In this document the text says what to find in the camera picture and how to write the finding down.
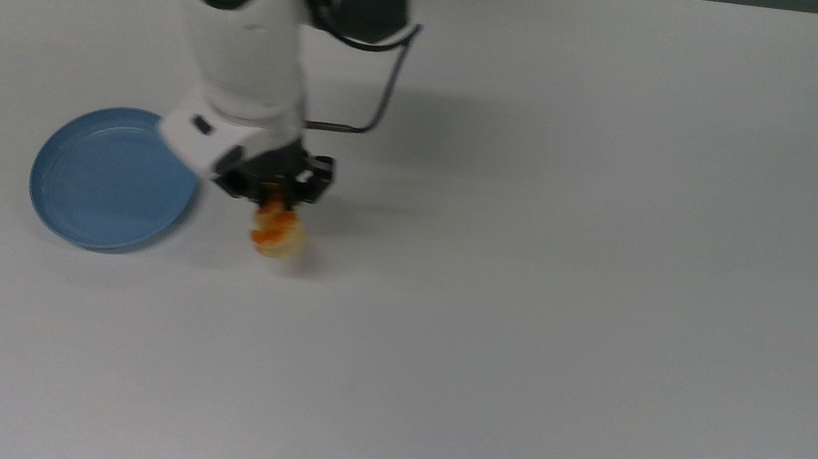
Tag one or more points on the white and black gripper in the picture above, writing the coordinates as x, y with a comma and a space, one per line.
226, 136

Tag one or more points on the orange-topped bread piece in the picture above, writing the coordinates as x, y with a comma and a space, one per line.
280, 231

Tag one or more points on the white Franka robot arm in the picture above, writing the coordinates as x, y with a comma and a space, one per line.
263, 17

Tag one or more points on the blue round plate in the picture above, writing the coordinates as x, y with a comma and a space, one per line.
108, 179

